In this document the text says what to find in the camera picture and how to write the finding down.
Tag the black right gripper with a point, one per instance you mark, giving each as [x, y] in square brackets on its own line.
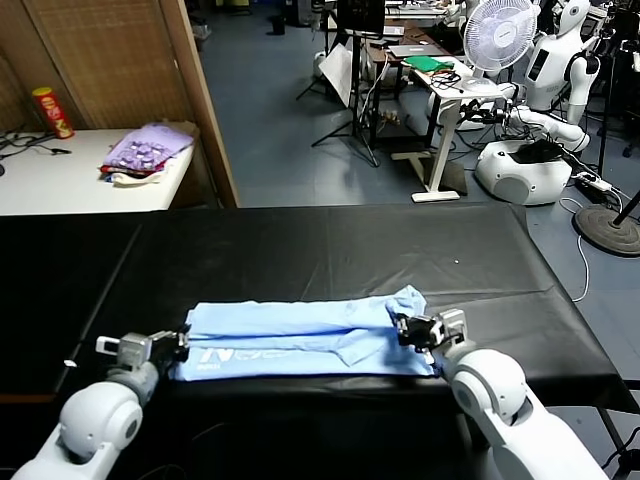
[425, 332]

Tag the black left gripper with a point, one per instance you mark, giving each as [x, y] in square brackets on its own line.
[167, 350]

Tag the light blue t-shirt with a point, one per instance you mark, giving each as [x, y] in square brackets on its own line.
[310, 345]

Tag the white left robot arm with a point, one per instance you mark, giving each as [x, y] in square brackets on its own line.
[95, 420]

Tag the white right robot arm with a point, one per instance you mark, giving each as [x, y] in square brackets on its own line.
[500, 400]

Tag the purple folded clothes stack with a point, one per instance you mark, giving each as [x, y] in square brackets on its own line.
[145, 150]

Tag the black table cover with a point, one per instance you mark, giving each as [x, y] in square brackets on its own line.
[350, 250]

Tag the white side table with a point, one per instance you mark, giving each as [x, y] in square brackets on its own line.
[55, 180]

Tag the white standing desk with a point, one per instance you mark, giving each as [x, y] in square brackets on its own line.
[445, 125]

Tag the round black stand base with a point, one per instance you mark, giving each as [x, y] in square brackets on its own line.
[602, 227]

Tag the black table leg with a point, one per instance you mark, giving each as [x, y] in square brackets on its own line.
[612, 432]

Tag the black tripod stand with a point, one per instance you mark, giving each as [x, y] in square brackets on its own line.
[357, 100]

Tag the white power strip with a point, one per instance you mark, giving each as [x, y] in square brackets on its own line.
[595, 182]

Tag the red chips can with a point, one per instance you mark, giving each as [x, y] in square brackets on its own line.
[54, 112]

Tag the green cloth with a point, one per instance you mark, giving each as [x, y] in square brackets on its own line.
[427, 64]

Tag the white reflector board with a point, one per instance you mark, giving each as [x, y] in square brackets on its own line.
[337, 70]

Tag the silver laptop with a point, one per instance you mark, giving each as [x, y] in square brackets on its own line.
[412, 51]

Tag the wooden folding screen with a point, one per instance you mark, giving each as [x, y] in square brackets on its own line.
[125, 65]

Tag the white humanoid robot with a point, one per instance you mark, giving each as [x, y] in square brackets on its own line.
[550, 65]

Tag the white standing fan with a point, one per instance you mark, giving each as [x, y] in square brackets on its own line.
[500, 35]

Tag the black monitor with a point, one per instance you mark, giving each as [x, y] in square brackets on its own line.
[362, 15]

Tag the black bin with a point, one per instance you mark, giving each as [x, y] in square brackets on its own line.
[279, 25]

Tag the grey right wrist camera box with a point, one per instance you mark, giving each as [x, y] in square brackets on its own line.
[452, 325]

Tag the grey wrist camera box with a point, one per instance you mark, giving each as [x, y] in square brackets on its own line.
[132, 350]
[452, 325]

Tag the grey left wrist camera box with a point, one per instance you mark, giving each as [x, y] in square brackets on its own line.
[132, 350]

